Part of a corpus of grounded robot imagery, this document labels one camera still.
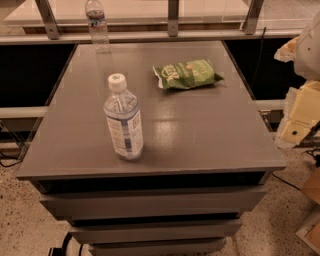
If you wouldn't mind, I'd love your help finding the green jalapeno chip bag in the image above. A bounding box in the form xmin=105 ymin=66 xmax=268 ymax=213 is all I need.
xmin=153 ymin=59 xmax=223 ymax=90

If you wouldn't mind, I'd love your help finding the grey drawer cabinet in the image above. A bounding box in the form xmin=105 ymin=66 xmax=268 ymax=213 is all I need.
xmin=17 ymin=41 xmax=285 ymax=256

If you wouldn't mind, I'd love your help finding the clear water bottle at back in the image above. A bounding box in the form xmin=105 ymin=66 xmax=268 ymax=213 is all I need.
xmin=85 ymin=0 xmax=110 ymax=54

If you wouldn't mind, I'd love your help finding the metal railing frame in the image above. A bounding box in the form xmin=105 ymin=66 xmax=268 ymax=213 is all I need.
xmin=1 ymin=0 xmax=304 ymax=45

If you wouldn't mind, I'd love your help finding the cardboard box at right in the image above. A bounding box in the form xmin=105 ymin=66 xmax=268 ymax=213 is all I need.
xmin=296 ymin=168 xmax=320 ymax=256

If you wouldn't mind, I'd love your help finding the blue label plastic water bottle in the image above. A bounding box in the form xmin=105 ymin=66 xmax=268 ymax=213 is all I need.
xmin=103 ymin=73 xmax=144 ymax=160

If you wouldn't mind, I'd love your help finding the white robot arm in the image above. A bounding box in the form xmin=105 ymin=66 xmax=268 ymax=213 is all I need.
xmin=274 ymin=13 xmax=320 ymax=149

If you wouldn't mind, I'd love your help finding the black cable on floor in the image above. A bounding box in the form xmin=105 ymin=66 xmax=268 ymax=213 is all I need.
xmin=0 ymin=149 xmax=24 ymax=169

